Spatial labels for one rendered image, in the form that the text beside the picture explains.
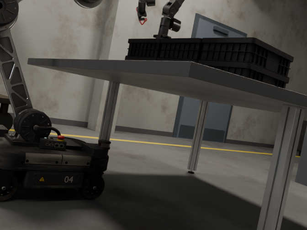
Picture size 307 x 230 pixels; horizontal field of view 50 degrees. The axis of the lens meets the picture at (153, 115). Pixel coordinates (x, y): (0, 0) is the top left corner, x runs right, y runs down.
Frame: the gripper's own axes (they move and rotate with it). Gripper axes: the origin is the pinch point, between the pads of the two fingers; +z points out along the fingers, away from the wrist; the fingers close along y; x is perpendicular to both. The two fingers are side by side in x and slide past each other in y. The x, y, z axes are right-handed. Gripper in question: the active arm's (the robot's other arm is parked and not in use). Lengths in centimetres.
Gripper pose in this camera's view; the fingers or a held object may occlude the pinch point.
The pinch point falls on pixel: (159, 51)
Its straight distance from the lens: 200.9
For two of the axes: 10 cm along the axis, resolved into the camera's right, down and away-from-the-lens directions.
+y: -5.8, -1.6, 8.0
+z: -2.1, 9.8, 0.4
